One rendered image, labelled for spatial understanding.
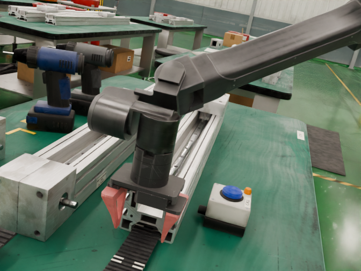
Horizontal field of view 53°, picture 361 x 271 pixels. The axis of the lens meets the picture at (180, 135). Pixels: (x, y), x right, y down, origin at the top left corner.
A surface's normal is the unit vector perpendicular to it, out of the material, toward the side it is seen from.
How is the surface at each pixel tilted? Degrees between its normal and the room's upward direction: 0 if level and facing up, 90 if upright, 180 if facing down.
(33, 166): 0
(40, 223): 90
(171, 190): 0
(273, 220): 0
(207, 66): 44
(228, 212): 90
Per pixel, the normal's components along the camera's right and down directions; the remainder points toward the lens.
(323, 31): -0.02, -0.45
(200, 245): 0.18, -0.92
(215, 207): -0.22, 0.30
